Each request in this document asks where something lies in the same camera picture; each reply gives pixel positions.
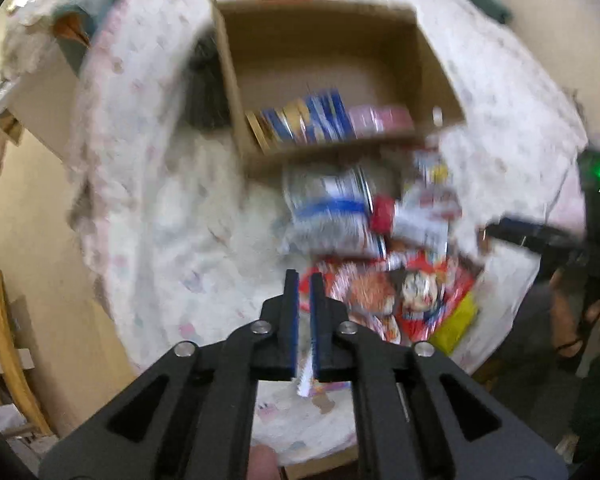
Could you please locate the white patterned bed quilt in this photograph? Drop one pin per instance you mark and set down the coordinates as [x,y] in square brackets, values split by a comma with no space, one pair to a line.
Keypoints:
[186,248]

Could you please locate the yellow blue snack bag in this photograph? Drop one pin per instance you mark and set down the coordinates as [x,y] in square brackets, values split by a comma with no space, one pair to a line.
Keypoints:
[318,118]

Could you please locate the teal orange pillow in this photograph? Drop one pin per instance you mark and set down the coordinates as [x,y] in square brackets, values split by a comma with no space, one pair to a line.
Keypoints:
[75,25]

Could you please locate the red brown meat snack packet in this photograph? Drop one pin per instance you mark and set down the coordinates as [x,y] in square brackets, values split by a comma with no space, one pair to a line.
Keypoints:
[365,288]

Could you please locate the red white stick snack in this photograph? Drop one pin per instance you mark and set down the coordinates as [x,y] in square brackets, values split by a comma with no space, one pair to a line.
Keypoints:
[409,224]

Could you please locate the brown cardboard box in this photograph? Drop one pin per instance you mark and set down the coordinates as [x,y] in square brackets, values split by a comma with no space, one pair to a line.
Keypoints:
[274,53]

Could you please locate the white red snack packet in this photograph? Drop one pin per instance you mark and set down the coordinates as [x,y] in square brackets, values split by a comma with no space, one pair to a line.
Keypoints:
[431,186]

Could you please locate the dark striped cloth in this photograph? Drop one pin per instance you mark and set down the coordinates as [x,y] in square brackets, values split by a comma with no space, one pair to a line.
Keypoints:
[206,105]

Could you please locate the wooden chair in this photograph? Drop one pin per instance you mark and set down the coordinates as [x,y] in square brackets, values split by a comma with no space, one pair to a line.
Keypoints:
[13,372]

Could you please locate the pink snack packet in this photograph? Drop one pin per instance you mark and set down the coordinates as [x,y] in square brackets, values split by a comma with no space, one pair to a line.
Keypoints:
[369,120]

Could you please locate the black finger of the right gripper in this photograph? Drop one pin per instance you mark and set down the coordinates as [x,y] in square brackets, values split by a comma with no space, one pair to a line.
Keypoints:
[536,237]

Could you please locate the red cartoon snack bag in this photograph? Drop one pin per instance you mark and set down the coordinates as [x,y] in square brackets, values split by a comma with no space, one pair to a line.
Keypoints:
[428,292]

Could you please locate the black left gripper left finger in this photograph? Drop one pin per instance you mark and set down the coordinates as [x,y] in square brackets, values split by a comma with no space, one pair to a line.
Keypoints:
[190,415]

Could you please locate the white blue snack bag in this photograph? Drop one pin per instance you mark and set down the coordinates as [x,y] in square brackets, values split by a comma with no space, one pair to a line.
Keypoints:
[330,210]

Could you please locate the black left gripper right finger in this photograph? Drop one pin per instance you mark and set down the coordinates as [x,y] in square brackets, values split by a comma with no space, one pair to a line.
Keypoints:
[417,414]

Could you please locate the person's thumb tip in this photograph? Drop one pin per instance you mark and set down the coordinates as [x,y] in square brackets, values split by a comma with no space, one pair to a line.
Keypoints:
[262,464]

